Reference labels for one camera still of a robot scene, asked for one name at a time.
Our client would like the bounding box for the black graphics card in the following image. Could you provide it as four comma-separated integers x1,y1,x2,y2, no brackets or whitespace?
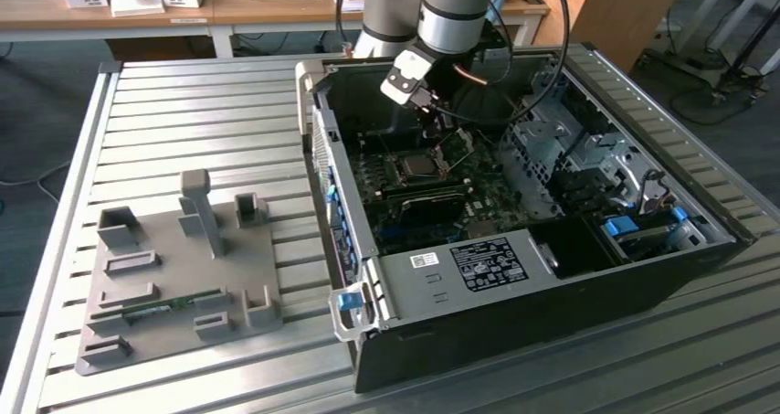
394,193,465,230

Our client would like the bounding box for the wooden desk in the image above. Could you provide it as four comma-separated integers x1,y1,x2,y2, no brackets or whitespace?
0,0,216,59
209,0,553,59

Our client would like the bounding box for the pale blue carrier strip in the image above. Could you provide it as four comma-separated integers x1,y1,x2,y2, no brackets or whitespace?
666,206,693,249

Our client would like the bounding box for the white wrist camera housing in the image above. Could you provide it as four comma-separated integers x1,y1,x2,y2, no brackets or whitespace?
378,47,437,108

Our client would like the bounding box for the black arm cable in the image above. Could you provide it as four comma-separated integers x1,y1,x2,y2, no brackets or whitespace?
425,0,574,125

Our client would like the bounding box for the silver CPU socket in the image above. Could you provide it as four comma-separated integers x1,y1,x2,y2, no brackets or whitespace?
386,150,456,189

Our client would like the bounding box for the black open PC case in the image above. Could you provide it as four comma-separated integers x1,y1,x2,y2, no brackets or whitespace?
293,42,780,395

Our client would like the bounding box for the black tripod stand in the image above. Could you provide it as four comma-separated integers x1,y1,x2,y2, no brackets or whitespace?
705,2,780,100

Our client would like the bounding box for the green PC motherboard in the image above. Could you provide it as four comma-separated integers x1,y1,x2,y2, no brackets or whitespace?
348,128,541,256

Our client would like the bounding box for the blue disk carrier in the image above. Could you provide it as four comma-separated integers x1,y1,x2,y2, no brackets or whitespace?
601,216,640,240

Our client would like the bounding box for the green RAM stick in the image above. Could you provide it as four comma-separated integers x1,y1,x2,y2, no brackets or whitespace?
120,290,220,319

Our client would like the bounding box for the grey power supply unit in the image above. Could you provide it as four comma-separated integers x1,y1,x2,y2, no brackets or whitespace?
362,229,560,331

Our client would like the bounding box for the silver metal drive cage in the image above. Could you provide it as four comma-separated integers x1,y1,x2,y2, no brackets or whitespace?
496,59,646,221

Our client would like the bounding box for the white box with round lid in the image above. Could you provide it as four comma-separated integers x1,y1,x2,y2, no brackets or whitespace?
108,0,166,18

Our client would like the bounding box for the grey plastic parts rack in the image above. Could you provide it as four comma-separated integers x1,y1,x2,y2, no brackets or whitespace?
72,168,286,377

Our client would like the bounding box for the wooden cabinet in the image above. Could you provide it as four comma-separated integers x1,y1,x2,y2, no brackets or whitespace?
508,0,693,75

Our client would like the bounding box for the silver CPU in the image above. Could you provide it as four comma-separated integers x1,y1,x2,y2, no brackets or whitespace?
398,155,437,178

